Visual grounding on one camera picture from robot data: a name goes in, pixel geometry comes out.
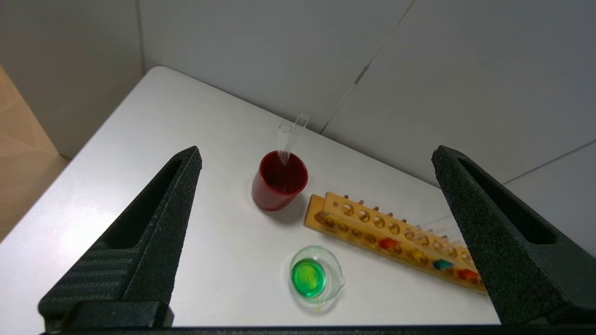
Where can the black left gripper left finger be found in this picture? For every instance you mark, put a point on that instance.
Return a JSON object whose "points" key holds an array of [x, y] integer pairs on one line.
{"points": [[139, 251]]}

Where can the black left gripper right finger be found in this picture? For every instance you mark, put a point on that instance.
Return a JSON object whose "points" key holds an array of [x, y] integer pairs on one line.
{"points": [[512, 242]]}

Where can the glass tube with yellow pigment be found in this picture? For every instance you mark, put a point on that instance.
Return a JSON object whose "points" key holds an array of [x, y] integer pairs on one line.
{"points": [[416, 255], [284, 144]]}

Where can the glass tube with blue pigment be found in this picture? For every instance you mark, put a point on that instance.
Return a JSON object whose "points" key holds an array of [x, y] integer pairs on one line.
{"points": [[442, 264], [298, 130]]}

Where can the glass tube with red pigment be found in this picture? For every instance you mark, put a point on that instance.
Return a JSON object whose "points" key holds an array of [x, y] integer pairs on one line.
{"points": [[468, 274], [387, 243]]}

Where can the wooden test tube rack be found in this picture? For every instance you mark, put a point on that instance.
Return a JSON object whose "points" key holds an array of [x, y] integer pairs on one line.
{"points": [[372, 223]]}

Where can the dark red cup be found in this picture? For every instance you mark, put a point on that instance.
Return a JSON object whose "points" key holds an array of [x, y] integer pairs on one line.
{"points": [[279, 186]]}

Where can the clear glass dish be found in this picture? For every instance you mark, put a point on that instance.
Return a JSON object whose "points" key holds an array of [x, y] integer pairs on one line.
{"points": [[316, 279]]}

